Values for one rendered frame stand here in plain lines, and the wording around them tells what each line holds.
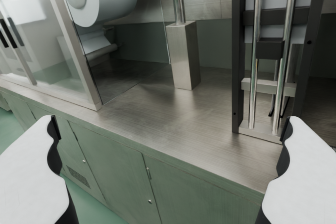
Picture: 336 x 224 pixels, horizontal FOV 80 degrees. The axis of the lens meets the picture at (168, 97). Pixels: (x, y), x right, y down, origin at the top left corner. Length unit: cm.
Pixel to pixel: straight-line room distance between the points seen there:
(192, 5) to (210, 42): 20
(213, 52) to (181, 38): 30
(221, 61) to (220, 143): 56
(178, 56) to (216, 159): 45
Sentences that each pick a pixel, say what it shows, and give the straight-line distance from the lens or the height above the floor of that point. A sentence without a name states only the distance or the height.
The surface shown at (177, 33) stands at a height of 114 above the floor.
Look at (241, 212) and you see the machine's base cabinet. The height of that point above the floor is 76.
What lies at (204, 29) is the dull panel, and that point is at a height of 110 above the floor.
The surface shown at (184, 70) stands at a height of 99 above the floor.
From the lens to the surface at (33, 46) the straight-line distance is 114.
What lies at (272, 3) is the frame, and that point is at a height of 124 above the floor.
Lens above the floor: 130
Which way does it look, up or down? 28 degrees down
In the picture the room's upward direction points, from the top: 10 degrees counter-clockwise
